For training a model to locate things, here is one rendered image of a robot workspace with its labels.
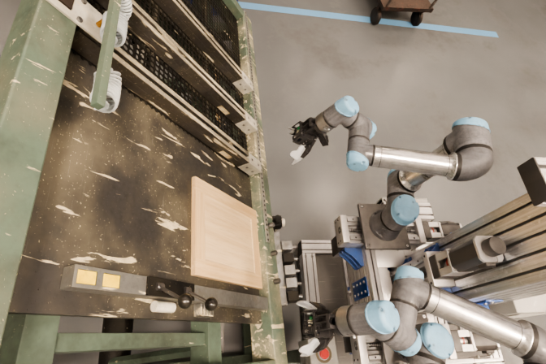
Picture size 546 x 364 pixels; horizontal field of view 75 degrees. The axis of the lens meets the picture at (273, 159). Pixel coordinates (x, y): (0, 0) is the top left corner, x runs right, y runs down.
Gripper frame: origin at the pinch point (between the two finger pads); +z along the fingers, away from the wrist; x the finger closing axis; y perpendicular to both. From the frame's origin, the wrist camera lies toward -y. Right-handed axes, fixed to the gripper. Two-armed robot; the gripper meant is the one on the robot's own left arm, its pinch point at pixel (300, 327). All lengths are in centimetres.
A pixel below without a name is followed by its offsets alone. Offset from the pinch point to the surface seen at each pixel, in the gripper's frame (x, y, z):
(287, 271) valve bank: -30, -36, 48
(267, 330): -3.1, -18.8, 42.1
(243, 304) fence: -10.9, 0.6, 31.7
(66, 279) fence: -8, 68, 2
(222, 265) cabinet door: -23.8, 12.0, 29.5
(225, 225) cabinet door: -41, 10, 32
